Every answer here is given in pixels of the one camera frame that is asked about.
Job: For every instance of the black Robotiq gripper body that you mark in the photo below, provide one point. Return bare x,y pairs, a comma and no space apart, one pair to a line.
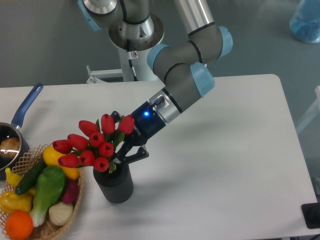
146,124

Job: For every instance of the dark grey ribbed vase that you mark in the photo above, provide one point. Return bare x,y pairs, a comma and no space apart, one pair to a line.
117,187

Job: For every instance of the red tulip bouquet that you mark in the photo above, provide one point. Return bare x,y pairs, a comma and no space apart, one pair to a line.
97,148

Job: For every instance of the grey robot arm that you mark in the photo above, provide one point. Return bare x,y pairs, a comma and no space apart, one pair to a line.
138,34

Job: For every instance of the purple radish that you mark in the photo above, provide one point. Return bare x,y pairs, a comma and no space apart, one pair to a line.
71,192

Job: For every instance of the yellow squash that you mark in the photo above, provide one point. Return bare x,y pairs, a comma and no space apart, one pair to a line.
51,156

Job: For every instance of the green bok choy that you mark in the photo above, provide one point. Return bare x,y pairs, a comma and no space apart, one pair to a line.
48,188

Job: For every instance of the white garlic bulb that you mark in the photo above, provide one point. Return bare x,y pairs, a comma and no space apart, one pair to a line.
60,213

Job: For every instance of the dark green cucumber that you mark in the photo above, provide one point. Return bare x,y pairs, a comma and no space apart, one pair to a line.
29,180

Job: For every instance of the yellow banana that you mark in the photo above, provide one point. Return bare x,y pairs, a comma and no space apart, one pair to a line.
12,180

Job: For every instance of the bread roll in pan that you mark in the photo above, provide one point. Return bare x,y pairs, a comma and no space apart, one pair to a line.
9,148

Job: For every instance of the yellow bell pepper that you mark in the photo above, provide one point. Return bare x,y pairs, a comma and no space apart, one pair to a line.
11,202

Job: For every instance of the orange fruit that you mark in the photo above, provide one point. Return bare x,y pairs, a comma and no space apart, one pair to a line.
19,225

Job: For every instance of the black device at edge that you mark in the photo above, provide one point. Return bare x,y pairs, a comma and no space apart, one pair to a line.
311,214

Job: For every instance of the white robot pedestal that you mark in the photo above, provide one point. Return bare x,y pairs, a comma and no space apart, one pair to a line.
177,65

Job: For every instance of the blue-handled saucepan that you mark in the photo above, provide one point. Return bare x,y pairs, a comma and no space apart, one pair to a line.
12,130

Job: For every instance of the white frame at right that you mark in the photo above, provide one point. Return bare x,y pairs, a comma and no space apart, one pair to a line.
312,111

